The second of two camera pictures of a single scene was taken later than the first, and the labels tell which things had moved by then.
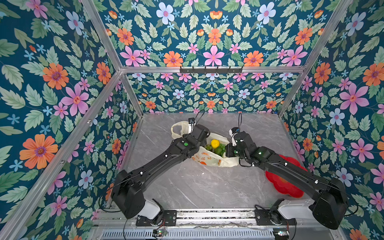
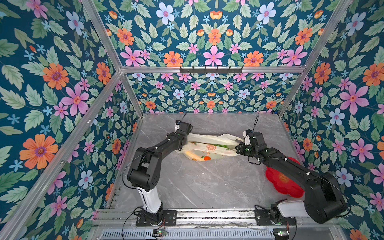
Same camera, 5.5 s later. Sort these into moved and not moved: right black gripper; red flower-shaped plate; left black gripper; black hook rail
Moved: left black gripper; right black gripper
Not moved: red flower-shaped plate; black hook rail
